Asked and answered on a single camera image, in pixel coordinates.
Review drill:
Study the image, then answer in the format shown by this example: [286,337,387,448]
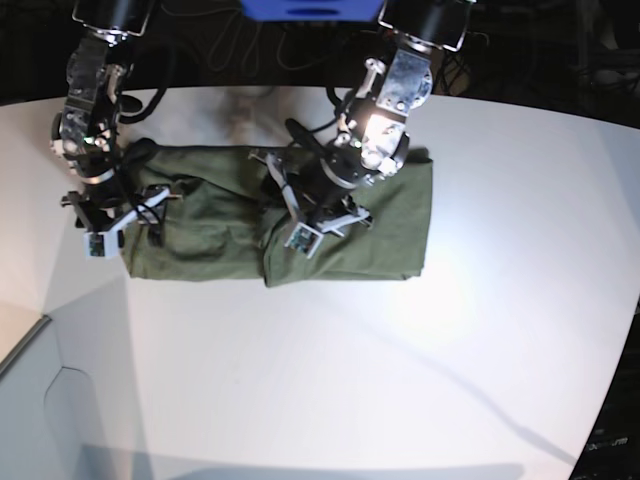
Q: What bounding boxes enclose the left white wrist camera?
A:
[285,222,324,259]

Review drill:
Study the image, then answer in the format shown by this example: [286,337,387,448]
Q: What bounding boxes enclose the olive green t-shirt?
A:
[121,139,433,287]

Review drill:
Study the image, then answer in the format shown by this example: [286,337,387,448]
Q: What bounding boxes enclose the blue plastic box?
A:
[240,0,384,22]

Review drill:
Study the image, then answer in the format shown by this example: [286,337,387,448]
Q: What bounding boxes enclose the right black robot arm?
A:
[50,1,177,258]

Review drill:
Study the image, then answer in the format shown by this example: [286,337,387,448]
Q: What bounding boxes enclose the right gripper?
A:
[60,185,180,246]

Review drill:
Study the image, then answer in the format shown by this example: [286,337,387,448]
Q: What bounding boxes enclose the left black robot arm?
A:
[243,1,473,250]

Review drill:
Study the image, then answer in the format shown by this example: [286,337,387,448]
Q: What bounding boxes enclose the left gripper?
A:
[249,149,373,237]

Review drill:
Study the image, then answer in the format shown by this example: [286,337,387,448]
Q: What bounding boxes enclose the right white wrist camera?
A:
[83,229,124,259]

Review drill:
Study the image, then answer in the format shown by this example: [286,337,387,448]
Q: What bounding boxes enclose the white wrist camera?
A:
[83,229,124,259]
[285,222,324,259]

